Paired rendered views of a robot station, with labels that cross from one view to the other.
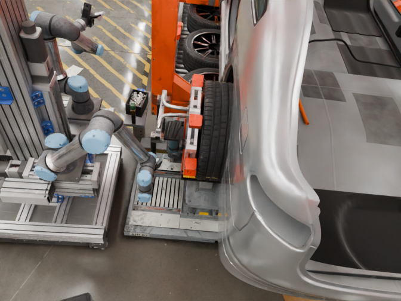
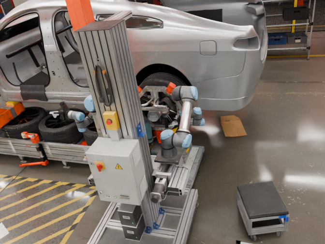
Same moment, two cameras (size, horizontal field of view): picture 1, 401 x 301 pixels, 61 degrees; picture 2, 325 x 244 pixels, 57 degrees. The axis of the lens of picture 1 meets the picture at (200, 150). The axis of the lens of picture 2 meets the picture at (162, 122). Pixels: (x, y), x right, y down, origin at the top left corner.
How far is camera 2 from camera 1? 2.68 m
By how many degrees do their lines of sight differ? 49
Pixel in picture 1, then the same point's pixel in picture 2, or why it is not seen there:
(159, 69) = not seen: hidden behind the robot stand
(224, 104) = (165, 76)
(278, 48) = (187, 19)
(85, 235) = (194, 197)
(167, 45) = not seen: hidden behind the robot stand
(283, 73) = (201, 20)
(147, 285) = (225, 185)
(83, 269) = (210, 216)
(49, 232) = (187, 218)
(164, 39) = not seen: hidden behind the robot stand
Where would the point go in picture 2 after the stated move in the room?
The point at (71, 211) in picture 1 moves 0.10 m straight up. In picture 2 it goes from (172, 206) to (171, 199)
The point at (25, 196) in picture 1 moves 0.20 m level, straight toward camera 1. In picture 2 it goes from (185, 177) to (206, 169)
